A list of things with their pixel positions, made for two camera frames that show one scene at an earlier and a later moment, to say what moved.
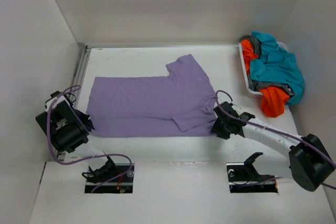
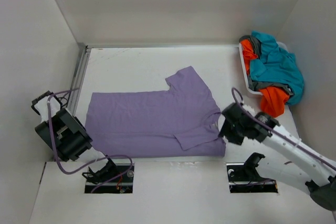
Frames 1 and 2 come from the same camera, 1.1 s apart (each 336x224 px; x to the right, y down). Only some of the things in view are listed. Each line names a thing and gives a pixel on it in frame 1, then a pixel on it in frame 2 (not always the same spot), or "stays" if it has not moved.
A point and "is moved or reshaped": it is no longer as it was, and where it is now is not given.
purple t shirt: [180, 104] is moved or reshaped
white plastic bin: [282, 43] stays
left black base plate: [121, 182] stays
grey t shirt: [258, 86] stays
